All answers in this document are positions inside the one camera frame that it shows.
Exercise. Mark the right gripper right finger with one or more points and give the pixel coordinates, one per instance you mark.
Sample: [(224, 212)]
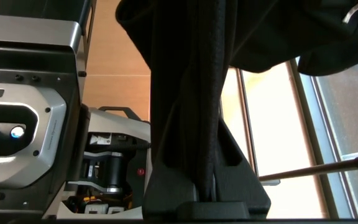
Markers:
[(241, 186)]

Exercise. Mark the black clothes rack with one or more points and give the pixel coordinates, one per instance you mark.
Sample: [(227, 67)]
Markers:
[(322, 168)]

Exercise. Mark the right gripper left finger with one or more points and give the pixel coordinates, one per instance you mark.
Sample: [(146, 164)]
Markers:
[(166, 196)]

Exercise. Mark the window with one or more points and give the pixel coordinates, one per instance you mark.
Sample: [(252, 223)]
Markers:
[(346, 124)]

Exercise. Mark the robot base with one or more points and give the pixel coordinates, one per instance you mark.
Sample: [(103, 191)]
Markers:
[(26, 93)]

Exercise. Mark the black garment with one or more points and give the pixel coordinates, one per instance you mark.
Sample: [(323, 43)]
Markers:
[(191, 77)]

